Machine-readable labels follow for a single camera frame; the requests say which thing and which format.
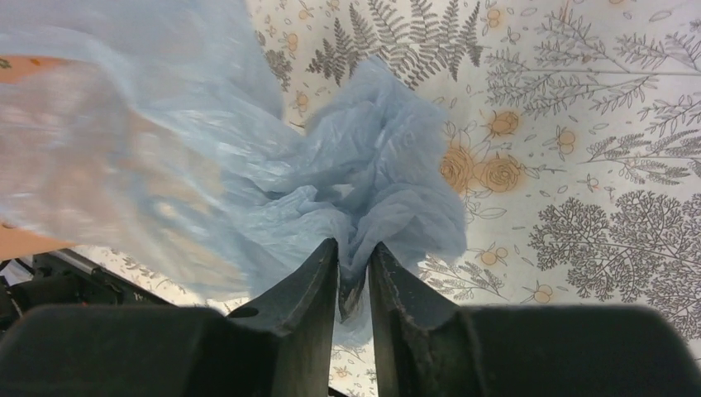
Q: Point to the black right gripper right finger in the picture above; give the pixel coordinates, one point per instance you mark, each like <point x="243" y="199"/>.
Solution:
<point x="425" y="345"/>

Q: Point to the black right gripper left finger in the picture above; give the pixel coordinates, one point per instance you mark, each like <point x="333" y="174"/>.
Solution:
<point x="278" y="344"/>

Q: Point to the light blue trash bag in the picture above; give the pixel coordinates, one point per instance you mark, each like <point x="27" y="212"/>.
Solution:
<point x="162" y="136"/>

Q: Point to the orange plastic trash bin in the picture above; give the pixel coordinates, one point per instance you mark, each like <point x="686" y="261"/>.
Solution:
<point x="16" y="170"/>

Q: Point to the floral patterned table mat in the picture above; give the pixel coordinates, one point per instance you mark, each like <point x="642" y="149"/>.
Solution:
<point x="574" y="129"/>

